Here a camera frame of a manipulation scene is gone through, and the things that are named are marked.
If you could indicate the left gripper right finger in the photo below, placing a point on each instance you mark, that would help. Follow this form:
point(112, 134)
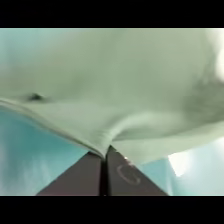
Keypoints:
point(130, 178)

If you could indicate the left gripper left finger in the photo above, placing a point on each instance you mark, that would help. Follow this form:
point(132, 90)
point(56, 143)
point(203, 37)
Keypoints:
point(80, 178)

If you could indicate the pale green garment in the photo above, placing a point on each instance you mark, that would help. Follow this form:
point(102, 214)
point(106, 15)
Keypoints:
point(110, 83)

